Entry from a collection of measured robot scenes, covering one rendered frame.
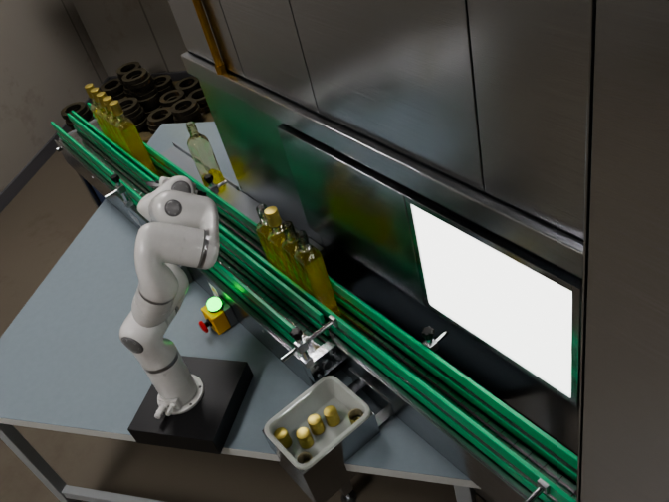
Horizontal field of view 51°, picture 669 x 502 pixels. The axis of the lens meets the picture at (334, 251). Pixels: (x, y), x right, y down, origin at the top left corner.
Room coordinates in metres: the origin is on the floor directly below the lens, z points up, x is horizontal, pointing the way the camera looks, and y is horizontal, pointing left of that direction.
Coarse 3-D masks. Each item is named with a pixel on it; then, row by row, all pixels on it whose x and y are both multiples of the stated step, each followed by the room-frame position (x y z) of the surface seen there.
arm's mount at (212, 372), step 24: (192, 360) 1.35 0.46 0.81; (216, 360) 1.33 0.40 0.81; (216, 384) 1.24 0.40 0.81; (240, 384) 1.23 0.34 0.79; (144, 408) 1.23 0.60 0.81; (192, 408) 1.18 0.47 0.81; (216, 408) 1.16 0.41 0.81; (144, 432) 1.16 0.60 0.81; (168, 432) 1.13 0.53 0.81; (192, 432) 1.11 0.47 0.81; (216, 432) 1.09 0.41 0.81
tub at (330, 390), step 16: (320, 384) 1.12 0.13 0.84; (336, 384) 1.11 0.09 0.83; (304, 400) 1.09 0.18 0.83; (320, 400) 1.11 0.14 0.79; (336, 400) 1.11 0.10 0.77; (352, 400) 1.05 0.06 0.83; (288, 416) 1.07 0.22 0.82; (304, 416) 1.08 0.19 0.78; (368, 416) 0.99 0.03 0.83; (272, 432) 1.04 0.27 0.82; (288, 432) 1.06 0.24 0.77; (336, 432) 1.02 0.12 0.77; (288, 448) 1.01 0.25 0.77; (320, 448) 0.99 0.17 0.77; (304, 464) 0.91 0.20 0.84
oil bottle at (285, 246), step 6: (282, 246) 1.39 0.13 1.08; (288, 246) 1.37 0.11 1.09; (294, 246) 1.37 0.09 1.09; (288, 252) 1.37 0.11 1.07; (294, 252) 1.36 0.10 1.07; (288, 258) 1.38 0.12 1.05; (288, 264) 1.39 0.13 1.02; (294, 264) 1.36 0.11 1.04; (294, 270) 1.37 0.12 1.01; (294, 276) 1.38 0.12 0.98; (300, 282) 1.36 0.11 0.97
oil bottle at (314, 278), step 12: (300, 252) 1.33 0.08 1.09; (312, 252) 1.32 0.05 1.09; (300, 264) 1.33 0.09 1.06; (312, 264) 1.31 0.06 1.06; (324, 264) 1.33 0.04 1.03; (300, 276) 1.35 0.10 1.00; (312, 276) 1.31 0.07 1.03; (324, 276) 1.32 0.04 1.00; (312, 288) 1.31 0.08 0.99; (324, 288) 1.32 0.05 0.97; (324, 300) 1.31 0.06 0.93
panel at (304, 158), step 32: (288, 128) 1.53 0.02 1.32; (288, 160) 1.56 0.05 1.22; (320, 160) 1.41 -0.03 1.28; (352, 160) 1.32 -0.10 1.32; (320, 192) 1.45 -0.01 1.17; (352, 192) 1.31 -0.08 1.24; (384, 192) 1.20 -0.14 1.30; (416, 192) 1.14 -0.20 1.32; (320, 224) 1.50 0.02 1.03; (352, 224) 1.35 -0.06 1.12; (384, 224) 1.23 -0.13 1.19; (352, 256) 1.38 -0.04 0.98; (384, 256) 1.25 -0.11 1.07; (416, 256) 1.14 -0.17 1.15; (512, 256) 0.89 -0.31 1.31; (416, 288) 1.16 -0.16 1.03; (576, 288) 0.77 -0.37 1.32; (448, 320) 1.08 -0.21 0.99; (576, 320) 0.77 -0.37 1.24; (576, 352) 0.77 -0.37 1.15; (544, 384) 0.84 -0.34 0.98; (576, 384) 0.77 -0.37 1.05
